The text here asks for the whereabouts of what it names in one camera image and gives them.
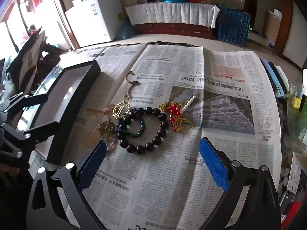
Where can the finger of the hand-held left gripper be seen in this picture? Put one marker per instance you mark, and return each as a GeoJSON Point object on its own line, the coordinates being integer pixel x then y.
{"type": "Point", "coordinates": [16, 101]}
{"type": "Point", "coordinates": [24, 137]}

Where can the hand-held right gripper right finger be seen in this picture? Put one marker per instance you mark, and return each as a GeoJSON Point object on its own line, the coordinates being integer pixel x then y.
{"type": "Point", "coordinates": [213, 164]}

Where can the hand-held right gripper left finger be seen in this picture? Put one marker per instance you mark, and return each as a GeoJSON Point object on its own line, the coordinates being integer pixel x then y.
{"type": "Point", "coordinates": [92, 164]}

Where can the gold tassel ornament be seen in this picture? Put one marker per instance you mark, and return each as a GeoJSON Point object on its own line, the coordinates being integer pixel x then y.
{"type": "Point", "coordinates": [105, 129]}

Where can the black jewelry box white lining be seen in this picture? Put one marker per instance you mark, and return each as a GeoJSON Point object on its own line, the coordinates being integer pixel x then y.
{"type": "Point", "coordinates": [55, 95]}

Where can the gold fan pendant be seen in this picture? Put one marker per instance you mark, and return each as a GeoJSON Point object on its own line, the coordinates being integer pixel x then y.
{"type": "Point", "coordinates": [119, 111]}

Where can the red bead pearl hairpin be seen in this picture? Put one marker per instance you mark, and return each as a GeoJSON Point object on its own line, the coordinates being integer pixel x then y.
{"type": "Point", "coordinates": [174, 110]}

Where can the person's left hand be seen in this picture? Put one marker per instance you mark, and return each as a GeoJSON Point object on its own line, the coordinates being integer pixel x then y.
{"type": "Point", "coordinates": [9, 170]}

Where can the newspaper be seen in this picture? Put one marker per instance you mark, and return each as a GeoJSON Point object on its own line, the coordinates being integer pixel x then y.
{"type": "Point", "coordinates": [168, 177]}

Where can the black framed panel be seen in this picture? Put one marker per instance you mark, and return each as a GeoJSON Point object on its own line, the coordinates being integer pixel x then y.
{"type": "Point", "coordinates": [26, 52]}

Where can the white paper card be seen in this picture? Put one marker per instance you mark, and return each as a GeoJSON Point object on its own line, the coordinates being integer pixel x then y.
{"type": "Point", "coordinates": [296, 175]}

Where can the clear plastic bag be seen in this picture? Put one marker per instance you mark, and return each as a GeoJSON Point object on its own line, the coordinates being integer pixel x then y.
{"type": "Point", "coordinates": [297, 129]}

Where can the window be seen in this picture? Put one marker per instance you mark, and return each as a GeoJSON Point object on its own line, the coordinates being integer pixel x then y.
{"type": "Point", "coordinates": [26, 7]}

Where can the yellow small packet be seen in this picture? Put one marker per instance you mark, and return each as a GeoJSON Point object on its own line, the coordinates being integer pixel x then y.
{"type": "Point", "coordinates": [297, 103]}

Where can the stack of slim cases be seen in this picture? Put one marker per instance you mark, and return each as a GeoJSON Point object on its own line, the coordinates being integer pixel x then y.
{"type": "Point", "coordinates": [275, 79]}

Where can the white chest freezer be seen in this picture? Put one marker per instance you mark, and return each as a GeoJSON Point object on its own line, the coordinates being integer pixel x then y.
{"type": "Point", "coordinates": [96, 21]}

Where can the white bottle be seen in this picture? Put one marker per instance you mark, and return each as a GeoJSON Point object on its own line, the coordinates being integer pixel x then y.
{"type": "Point", "coordinates": [304, 76]}

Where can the blue slipper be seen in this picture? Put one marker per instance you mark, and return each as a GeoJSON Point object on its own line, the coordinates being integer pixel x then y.
{"type": "Point", "coordinates": [271, 45]}

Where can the blue plastic crate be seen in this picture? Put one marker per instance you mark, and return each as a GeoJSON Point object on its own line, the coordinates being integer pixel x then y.
{"type": "Point", "coordinates": [232, 26]}

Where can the brown wooden bench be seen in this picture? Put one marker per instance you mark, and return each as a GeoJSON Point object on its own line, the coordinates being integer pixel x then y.
{"type": "Point", "coordinates": [172, 30]}

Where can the white pleated cloth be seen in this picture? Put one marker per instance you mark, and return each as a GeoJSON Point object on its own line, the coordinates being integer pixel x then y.
{"type": "Point", "coordinates": [172, 13]}

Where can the brown wooden door frame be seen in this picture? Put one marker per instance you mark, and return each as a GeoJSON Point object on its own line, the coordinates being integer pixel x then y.
{"type": "Point", "coordinates": [284, 26]}

